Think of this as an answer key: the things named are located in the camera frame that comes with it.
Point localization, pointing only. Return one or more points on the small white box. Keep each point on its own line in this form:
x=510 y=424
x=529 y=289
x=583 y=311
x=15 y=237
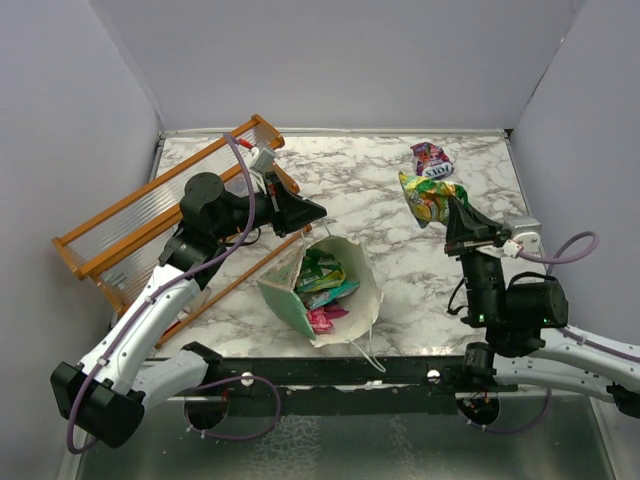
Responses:
x=193 y=305

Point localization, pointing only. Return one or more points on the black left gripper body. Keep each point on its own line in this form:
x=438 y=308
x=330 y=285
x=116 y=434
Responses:
x=264 y=207

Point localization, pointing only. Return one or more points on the teal snack packet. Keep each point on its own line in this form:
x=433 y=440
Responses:
x=322 y=279

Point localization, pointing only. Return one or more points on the green snack packet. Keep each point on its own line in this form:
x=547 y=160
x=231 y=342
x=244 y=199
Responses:
x=428 y=198

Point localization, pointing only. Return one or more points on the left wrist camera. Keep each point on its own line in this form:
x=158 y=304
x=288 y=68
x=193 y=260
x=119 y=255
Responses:
x=261 y=160

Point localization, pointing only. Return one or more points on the green paper gift bag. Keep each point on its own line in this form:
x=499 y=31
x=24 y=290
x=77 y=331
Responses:
x=355 y=329

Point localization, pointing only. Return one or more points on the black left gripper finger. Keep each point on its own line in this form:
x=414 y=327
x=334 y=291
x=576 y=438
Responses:
x=298 y=218
x=291 y=202

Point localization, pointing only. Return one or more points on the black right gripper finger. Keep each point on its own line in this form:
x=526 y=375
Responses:
x=473 y=225
x=451 y=231

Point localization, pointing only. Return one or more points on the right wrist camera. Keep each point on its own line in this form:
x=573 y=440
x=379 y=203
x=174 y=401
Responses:
x=523 y=236

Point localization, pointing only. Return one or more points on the orange wooden rack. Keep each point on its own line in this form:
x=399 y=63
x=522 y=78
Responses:
x=118 y=248

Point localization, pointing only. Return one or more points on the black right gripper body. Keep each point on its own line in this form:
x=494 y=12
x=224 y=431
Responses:
x=483 y=279

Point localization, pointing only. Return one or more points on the pink purple snack packet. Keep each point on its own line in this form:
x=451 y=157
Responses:
x=431 y=161

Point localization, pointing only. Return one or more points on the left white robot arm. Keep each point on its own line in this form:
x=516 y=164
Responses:
x=109 y=390

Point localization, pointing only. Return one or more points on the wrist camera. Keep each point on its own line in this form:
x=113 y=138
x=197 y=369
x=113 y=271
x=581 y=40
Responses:
x=523 y=236
x=261 y=160

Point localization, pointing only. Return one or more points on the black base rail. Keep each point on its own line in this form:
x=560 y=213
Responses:
x=331 y=386

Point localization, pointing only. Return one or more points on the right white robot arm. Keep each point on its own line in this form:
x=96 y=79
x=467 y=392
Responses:
x=528 y=338

